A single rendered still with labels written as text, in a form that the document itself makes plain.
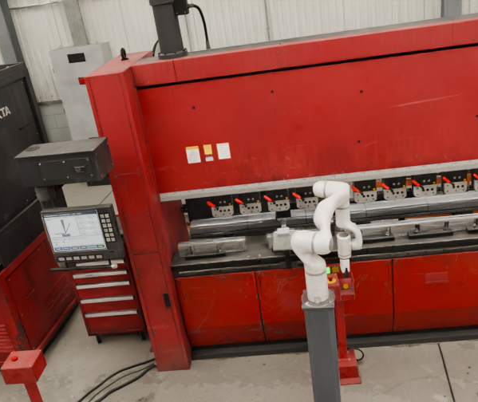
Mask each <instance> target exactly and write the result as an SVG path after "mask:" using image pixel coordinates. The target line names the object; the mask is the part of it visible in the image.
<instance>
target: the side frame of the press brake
mask: <svg viewBox="0 0 478 402"><path fill-rule="evenodd" d="M126 57H127V58H128V60H124V61H122V60H121V58H122V57H121V55H118V56H117V57H115V58H113V59H112V60H111V61H109V62H107V63H105V64H104V65H102V66H101V67H100V68H98V69H96V70H94V71H93V72H91V73H90V74H88V75H87V76H85V77H84V79H85V85H86V88H87V91H88V94H89V100H90V104H91V107H92V110H93V116H94V120H95V123H96V126H97V132H98V136H99V138H101V137H108V139H107V140H108V143H109V149H110V153H111V157H112V160H113V166H114V167H113V168H112V169H111V170H110V172H109V179H110V183H111V186H112V190H113V195H114V199H115V202H116V205H117V211H118V215H119V218H120V224H121V227H122V230H123V233H124V239H125V242H126V246H127V249H128V255H129V258H130V262H131V265H132V271H133V274H134V278H135V281H136V287H137V290H138V294H139V297H140V302H141V305H142V309H143V312H144V318H145V321H146V325H147V328H148V334H149V337H150V341H151V344H152V350H153V353H154V357H155V360H156V366H157V368H158V372H164V371H176V370H188V369H190V366H191V362H192V357H191V354H192V347H191V345H190V342H189V340H188V335H187V333H186V330H185V327H184V320H183V316H182V313H181V308H180V302H179V298H178V294H177V290H176V284H175V280H174V276H173V272H172V268H171V264H172V260H173V258H174V255H175V252H179V250H178V244H179V242H188V241H189V237H188V229H187V225H186V221H185V217H184V212H183V211H181V209H180V208H181V207H183V205H182V201H181V199H178V200H171V201H163V202H161V201H160V193H159V190H158V186H157V182H156V175H155V172H154V167H153V164H152V157H151V153H150V149H149V145H148V138H147V134H146V131H145V126H144V120H143V116H142V112H141V108H140V102H139V97H138V93H137V90H138V88H139V87H136V86H135V81H134V78H133V74H132V67H131V66H132V65H133V64H135V63H136V62H137V61H139V60H140V59H141V58H146V57H153V55H152V51H151V50H148V51H142V52H136V53H126Z"/></svg>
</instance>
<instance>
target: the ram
mask: <svg viewBox="0 0 478 402"><path fill-rule="evenodd" d="M137 93H138V97H139V102H140V108H141V112H142V116H143V120H144V126H145V131H146V134H147V138H148V145H149V149H150V153H151V157H152V164H153V167H154V172H155V175H156V182H157V186H158V190H159V193H160V194H163V193H170V192H178V191H192V190H199V189H208V188H215V187H230V186H237V185H244V184H252V183H266V182H274V181H282V180H289V179H303V178H311V177H319V176H326V175H341V174H348V173H355V172H364V171H377V170H385V169H393V168H406V167H415V166H422V165H430V164H444V163H451V162H459V161H467V160H478V44H473V45H462V46H455V47H448V48H443V49H431V50H424V51H418V52H411V53H400V54H394V55H387V56H381V57H369V58H363V59H357V60H350V61H339V62H332V63H325V64H320V65H308V66H302V67H295V68H289V69H277V70H271V71H264V72H258V73H246V74H240V75H234V76H227V77H216V78H209V79H203V80H197V81H185V82H179V83H172V84H166V85H154V86H148V87H141V88H138V90H137ZM221 143H229V148H230V153H231V158H230V159H223V160H219V157H218V152H217V147H216V144H221ZM208 144H210V145H211V151H212V154H209V155H205V153H204V148H203V146H204V145H208ZM195 146H198V149H199V157H200V162H197V163H188V156H187V152H186V148H187V147H195ZM205 156H213V160H211V161H206V157H205ZM472 168H478V164H472V165H464V166H456V167H442V168H434V169H426V170H419V171H404V172H397V173H389V174H381V175H367V176H359V177H352V178H344V179H330V180H324V181H338V182H343V183H344V182H351V181H359V180H367V179H381V178H389V177H397V176H404V175H419V174H427V173H434V172H442V171H456V170H464V169H472ZM316 182H317V181H314V182H307V183H292V184H285V185H277V186H269V187H255V188H248V189H239V190H232V191H217V192H210V193H203V194H194V195H180V196H173V197H165V198H160V201H161V202H163V201H171V200H178V199H193V198H201V197H208V196H217V195H230V194H239V193H246V192H254V191H269V190H276V189H283V188H292V187H306V186H314V184H315V183H316Z"/></svg>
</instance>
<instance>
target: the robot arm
mask: <svg viewBox="0 0 478 402"><path fill-rule="evenodd" d="M351 192H352V191H351V187H350V186H349V184H348V183H343V182H338V181H324V180H321V181H318V182H316V183H315V184H314V186H313V193H314V194H315V195H316V196H317V197H320V198H327V199H324V200H323V201H321V202H320V203H319V204H318V205H317V208H316V210H315V213H314V224H315V226H316V227H317V228H318V229H319V230H320V231H319V232H317V231H295V232H294V233H293V234H292V236H291V239H290V244H291V247H292V250H293V251H294V252H295V253H296V254H297V256H298V257H299V258H300V259H301V260H302V262H303V264H304V268H305V275H306V292H304V293H303V294H302V302H303V304H304V305H307V306H309V307H311V308H323V307H326V306H328V305H331V304H332V303H333V302H334V300H335V295H334V292H333V291H331V290H329V289H328V283H327V273H326V262H325V260H324V259H323V258H322V257H320V256H319V255H318V254H328V253H330V252H331V251H332V249H333V246H334V242H333V238H332V234H331V232H330V221H331V219H332V216H333V213H334V211H335V218H336V225H337V226H338V227H340V228H343V229H347V230H349V231H352V232H353V233H354V235H355V238H351V237H350V234H349V233H347V232H340V233H338V234H337V242H338V257H339V258H340V266H341V269H342V273H343V278H348V277H349V274H348V272H350V260H349V258H350V257H351V251H352V250H360V249H361V248H362V234H361V231H360V229H359V228H358V227H357V226H356V225H355V224H354V223H352V222H351V221H350V196H351Z"/></svg>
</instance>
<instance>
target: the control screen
mask: <svg viewBox="0 0 478 402"><path fill-rule="evenodd" d="M43 217H44V220H45V224H46V227H47V230H48V232H49V236H50V240H51V243H52V245H53V249H54V252H57V251H69V250H91V249H102V248H106V247H105V242H104V239H103V235H102V232H101V227H100V224H99V221H98V217H97V213H96V211H85V212H75V213H65V214H55V215H43ZM64 240H66V242H67V243H63V244H62V242H61V241H64Z"/></svg>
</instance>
